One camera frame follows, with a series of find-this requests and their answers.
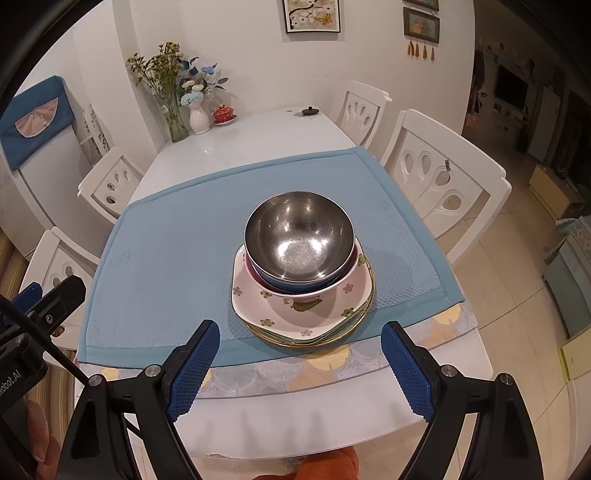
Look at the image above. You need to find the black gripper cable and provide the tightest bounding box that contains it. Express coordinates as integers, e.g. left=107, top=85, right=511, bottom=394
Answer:
left=0, top=293, right=144, bottom=439

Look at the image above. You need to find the floral framed picture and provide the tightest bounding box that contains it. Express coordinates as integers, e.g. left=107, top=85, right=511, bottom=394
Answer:
left=283, top=0, right=342, bottom=34

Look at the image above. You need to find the striped rug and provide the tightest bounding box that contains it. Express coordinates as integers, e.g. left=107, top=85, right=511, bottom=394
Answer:
left=0, top=226, right=88, bottom=480

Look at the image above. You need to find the pink patterned ceramic bowl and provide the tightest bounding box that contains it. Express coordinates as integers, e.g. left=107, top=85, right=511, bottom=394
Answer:
left=245, top=249, right=368, bottom=301

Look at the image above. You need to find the white wooden dining chair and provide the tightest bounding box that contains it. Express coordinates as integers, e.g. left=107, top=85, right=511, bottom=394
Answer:
left=379, top=109, right=512, bottom=266
left=330, top=80, right=393, bottom=148
left=21, top=226, right=100, bottom=352
left=78, top=147, right=146, bottom=225

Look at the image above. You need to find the small framed picture with tassels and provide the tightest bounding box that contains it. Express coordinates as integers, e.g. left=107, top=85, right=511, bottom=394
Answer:
left=403, top=7, right=441, bottom=61

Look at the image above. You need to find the glass vase with wildflowers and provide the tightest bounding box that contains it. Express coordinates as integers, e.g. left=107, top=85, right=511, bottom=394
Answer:
left=127, top=41, right=190, bottom=143

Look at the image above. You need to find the white vase with blue flowers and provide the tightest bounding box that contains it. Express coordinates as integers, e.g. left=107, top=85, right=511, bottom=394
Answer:
left=178, top=55, right=232, bottom=136

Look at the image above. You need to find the magenta steel bowl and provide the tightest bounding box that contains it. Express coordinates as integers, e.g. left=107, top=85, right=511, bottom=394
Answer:
left=242, top=235, right=360, bottom=296

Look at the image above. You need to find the orange clothing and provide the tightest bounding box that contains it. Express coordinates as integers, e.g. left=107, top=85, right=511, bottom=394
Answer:
left=249, top=445, right=361, bottom=480

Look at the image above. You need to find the television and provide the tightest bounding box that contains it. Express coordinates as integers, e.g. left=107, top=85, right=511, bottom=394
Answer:
left=496, top=65, right=529, bottom=108

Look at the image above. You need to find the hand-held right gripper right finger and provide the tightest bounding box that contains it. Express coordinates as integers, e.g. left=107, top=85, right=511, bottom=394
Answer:
left=381, top=322, right=546, bottom=480

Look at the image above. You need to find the yellow board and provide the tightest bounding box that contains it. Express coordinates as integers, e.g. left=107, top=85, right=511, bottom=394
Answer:
left=558, top=330, right=591, bottom=381

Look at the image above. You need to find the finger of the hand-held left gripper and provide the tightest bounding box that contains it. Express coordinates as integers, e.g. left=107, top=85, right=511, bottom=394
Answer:
left=25, top=275, right=87, bottom=340
left=14, top=282, right=44, bottom=308

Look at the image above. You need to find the cardboard box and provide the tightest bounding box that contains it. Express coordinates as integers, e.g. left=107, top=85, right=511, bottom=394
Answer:
left=527, top=164, right=572, bottom=219

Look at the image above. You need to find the round leaf-patterned plate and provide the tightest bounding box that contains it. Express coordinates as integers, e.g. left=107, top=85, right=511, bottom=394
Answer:
left=247, top=277, right=377, bottom=350

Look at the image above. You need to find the white carved rack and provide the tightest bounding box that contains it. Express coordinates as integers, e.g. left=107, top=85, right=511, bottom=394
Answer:
left=78, top=104, right=116, bottom=169

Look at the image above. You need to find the light blue furniture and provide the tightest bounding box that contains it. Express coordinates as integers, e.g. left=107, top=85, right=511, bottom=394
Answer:
left=542, top=217, right=591, bottom=337

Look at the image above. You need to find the blue refrigerator cover cloth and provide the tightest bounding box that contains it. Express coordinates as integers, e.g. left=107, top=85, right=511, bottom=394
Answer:
left=0, top=75, right=77, bottom=171

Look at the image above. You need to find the small octagonal clover plate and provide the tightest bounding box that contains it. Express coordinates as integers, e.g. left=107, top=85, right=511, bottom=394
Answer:
left=230, top=244, right=375, bottom=340

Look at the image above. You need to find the light blue table mat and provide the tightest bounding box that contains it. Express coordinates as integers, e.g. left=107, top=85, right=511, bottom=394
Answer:
left=76, top=148, right=465, bottom=369

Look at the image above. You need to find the steel bowl with red rim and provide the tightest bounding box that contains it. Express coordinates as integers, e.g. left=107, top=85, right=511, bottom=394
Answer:
left=244, top=194, right=355, bottom=294

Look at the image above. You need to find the red lidded teacup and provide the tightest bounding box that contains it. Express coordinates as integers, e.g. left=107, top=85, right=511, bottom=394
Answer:
left=211, top=104, right=238, bottom=126

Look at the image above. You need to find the white appliance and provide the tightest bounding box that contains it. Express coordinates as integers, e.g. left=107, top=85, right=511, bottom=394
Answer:
left=529, top=88, right=571, bottom=163

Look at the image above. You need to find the white refrigerator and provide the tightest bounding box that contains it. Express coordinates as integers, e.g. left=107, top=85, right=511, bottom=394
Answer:
left=0, top=124, right=100, bottom=236

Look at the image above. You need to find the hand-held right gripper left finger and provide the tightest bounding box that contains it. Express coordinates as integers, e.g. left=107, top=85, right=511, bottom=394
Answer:
left=55, top=320, right=221, bottom=480

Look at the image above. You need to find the person's left hand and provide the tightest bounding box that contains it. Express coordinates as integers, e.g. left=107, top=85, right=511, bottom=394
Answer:
left=25, top=399, right=62, bottom=464

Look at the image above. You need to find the large octagonal clover plate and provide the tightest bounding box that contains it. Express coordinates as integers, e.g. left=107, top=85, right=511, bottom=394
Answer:
left=249, top=251, right=376, bottom=346

